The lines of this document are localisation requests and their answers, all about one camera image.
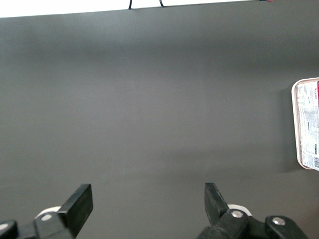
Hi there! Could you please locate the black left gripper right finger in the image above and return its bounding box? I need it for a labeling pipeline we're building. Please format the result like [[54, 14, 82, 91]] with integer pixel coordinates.
[[196, 182, 310, 239]]

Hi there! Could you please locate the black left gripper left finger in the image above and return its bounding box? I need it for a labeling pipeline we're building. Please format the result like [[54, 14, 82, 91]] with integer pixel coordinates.
[[0, 183, 94, 239]]

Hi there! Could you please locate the white tray with newspaper print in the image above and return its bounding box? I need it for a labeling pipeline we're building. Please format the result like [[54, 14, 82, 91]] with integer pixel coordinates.
[[291, 77, 319, 172]]

